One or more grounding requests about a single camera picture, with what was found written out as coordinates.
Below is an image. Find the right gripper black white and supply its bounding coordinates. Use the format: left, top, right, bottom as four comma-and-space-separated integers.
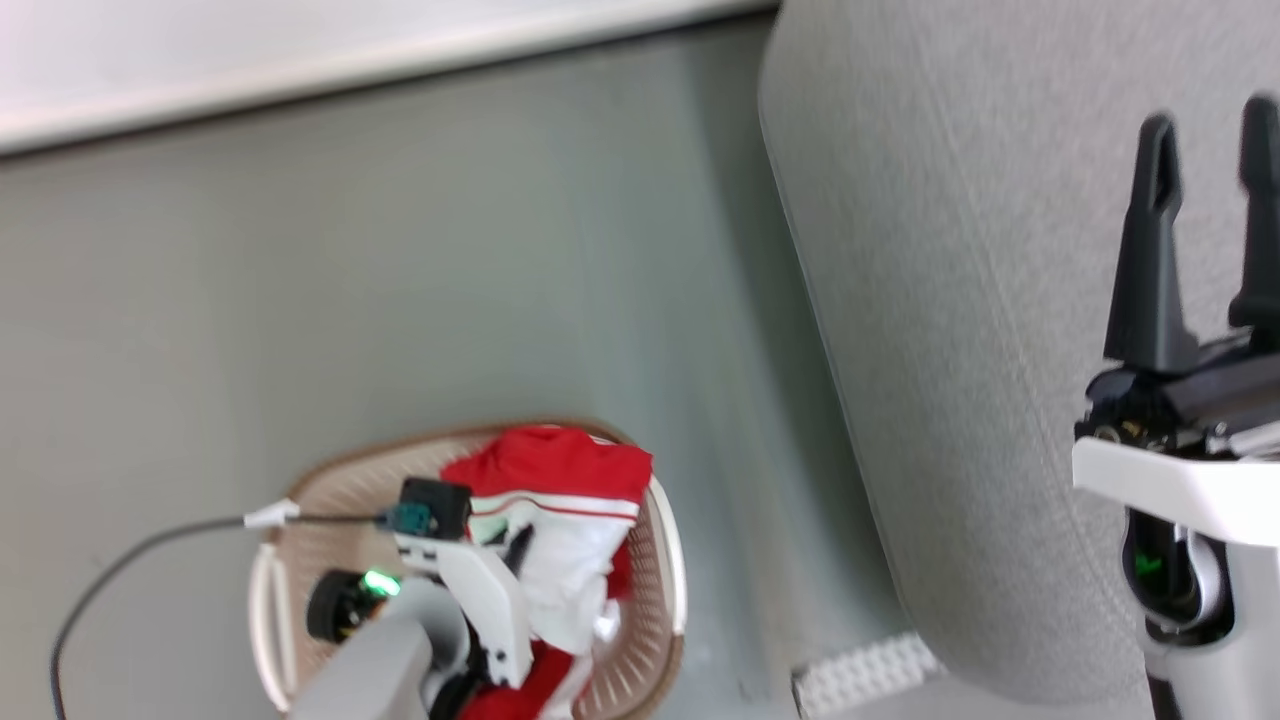
1072, 95, 1280, 547

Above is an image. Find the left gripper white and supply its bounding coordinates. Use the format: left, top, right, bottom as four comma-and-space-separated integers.
393, 524, 536, 691

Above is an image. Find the red and white clothing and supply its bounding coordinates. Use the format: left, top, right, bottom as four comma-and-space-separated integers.
438, 424, 656, 720

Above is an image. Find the beige plastic laundry basket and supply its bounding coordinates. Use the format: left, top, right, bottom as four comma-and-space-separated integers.
247, 418, 690, 720

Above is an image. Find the grey fabric sofa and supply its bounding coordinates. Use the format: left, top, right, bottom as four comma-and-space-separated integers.
756, 0, 1280, 707

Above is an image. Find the white studded plastic block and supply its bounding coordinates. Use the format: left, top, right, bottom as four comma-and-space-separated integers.
790, 631, 947, 720

